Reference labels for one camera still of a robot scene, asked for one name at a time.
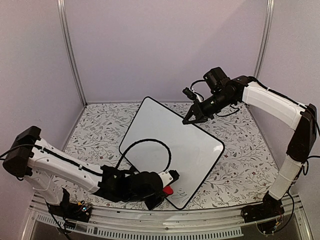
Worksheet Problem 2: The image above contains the left aluminium frame post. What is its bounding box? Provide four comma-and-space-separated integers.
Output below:
57, 0, 88, 107

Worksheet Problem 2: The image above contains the white whiteboard black frame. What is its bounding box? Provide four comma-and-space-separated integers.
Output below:
119, 96, 225, 210

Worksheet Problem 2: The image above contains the aluminium frame post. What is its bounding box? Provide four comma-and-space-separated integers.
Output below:
57, 0, 88, 107
253, 0, 275, 79

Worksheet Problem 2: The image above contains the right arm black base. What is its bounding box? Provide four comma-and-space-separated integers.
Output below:
240, 191, 285, 235

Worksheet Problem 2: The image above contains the red whiteboard eraser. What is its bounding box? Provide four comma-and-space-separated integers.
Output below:
162, 185, 174, 197

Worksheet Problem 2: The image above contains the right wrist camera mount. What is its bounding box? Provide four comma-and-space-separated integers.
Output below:
182, 87, 204, 102

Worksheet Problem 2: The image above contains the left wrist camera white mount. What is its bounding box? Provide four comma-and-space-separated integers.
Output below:
158, 170, 180, 187

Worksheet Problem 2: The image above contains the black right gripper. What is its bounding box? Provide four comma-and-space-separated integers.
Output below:
182, 91, 234, 126

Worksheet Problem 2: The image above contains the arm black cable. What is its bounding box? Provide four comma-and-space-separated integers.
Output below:
189, 79, 206, 92
115, 138, 173, 173

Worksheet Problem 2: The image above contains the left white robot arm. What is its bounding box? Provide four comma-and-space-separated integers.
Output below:
1, 125, 174, 217

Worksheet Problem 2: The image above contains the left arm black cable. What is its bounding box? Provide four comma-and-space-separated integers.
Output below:
115, 138, 173, 173

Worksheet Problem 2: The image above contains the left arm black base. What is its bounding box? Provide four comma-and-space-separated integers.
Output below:
48, 188, 92, 223

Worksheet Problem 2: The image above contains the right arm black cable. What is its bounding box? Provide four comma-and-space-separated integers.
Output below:
189, 79, 206, 92

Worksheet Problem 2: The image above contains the right aluminium frame post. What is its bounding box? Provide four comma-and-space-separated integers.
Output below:
253, 0, 275, 79

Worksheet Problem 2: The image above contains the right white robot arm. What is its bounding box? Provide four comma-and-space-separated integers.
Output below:
182, 67, 320, 218

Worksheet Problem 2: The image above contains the aluminium front rail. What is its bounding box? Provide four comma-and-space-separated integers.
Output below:
21, 191, 316, 240

